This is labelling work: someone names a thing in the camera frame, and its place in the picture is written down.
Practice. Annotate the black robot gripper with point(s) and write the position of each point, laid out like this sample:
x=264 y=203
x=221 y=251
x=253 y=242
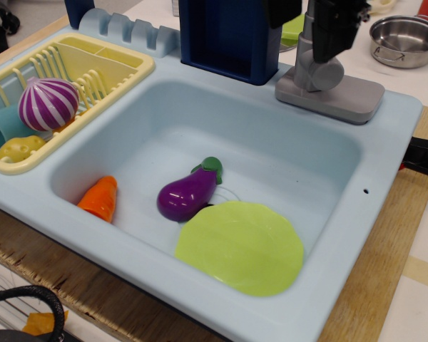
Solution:
x=335 y=26

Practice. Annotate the grey faucet lever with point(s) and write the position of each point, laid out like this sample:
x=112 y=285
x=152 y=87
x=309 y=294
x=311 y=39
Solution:
x=326 y=76

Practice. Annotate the green plastic object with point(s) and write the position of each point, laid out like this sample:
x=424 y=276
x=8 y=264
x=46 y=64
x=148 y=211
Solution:
x=292 y=29

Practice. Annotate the grey toy faucet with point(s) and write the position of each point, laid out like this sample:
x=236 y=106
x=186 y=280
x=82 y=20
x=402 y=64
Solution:
x=354 y=100

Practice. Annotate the cream plastic toy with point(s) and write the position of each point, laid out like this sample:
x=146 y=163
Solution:
x=381 y=6

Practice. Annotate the dark blue plastic box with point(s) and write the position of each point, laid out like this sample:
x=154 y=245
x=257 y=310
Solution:
x=230 y=38

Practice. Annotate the stainless steel pot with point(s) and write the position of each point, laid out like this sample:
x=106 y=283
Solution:
x=400 y=41

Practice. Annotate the black clamp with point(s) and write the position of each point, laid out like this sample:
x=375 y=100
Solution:
x=416 y=156

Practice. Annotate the yellow dish rack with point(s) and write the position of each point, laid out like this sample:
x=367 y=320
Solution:
x=101 y=71

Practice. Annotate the purple toy eggplant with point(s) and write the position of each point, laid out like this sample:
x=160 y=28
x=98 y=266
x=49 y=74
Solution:
x=182 y=199

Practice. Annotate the lime green plastic plate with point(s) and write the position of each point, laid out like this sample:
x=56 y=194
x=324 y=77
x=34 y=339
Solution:
x=245 y=245

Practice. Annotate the orange toy carrot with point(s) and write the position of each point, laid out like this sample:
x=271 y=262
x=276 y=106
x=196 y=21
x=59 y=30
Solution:
x=100 y=199

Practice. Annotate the purple striped toy onion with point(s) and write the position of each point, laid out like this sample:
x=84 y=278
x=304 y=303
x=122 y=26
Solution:
x=47 y=104

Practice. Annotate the yellow toy potato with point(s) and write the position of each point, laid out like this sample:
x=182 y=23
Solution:
x=19 y=149

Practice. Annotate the teal plastic cup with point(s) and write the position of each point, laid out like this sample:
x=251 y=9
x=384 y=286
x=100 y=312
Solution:
x=11 y=125

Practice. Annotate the orange tape piece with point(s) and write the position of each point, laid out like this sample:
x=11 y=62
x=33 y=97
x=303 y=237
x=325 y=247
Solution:
x=39 y=324

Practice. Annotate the dark blue post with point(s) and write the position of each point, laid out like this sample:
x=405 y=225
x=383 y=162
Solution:
x=76 y=9

